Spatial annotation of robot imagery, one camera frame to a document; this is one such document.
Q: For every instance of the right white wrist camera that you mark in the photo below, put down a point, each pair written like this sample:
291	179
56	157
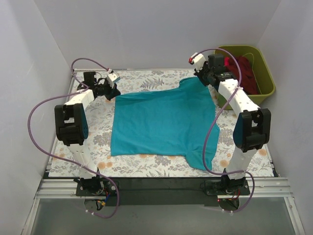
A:
197	60

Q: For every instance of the dark red garment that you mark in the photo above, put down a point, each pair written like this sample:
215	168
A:
248	81

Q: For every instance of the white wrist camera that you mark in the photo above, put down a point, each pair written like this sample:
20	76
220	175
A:
197	60
112	78

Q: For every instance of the green plastic bin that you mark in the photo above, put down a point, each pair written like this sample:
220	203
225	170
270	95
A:
265	84

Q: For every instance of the teal t shirt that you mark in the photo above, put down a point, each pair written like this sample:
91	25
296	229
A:
175	122

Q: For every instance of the aluminium frame rail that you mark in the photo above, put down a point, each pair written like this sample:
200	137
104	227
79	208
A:
260	187

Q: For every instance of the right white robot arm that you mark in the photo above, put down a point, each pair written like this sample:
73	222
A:
252	128

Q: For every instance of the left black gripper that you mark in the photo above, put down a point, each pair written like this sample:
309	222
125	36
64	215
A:
110	91

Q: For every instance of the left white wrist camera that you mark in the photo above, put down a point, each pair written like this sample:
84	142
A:
112	78

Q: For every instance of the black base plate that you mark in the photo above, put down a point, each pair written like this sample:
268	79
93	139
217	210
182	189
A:
130	191

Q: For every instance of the floral table mat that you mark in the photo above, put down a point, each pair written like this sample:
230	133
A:
100	119

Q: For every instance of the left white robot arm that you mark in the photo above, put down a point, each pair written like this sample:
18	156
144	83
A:
71	122

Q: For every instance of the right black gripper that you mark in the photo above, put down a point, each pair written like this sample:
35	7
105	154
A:
202	74

